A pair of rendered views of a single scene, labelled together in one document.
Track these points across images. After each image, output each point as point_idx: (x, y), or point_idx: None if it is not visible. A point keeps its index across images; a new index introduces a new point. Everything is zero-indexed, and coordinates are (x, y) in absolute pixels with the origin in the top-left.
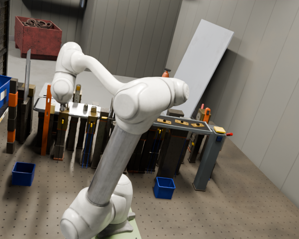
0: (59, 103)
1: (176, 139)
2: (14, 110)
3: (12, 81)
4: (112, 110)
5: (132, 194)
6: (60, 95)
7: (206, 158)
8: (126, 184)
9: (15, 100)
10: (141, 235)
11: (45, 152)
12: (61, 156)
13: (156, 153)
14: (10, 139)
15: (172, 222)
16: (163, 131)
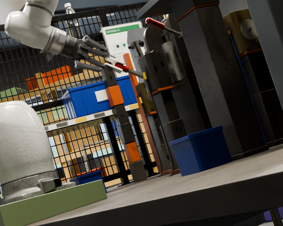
0: (54, 54)
1: (187, 23)
2: (116, 111)
3: (101, 71)
4: (144, 39)
5: (7, 123)
6: (7, 32)
7: (255, 30)
8: None
9: (111, 96)
10: (49, 218)
11: (161, 168)
12: (165, 165)
13: (256, 95)
14: (129, 157)
15: (120, 197)
16: (234, 32)
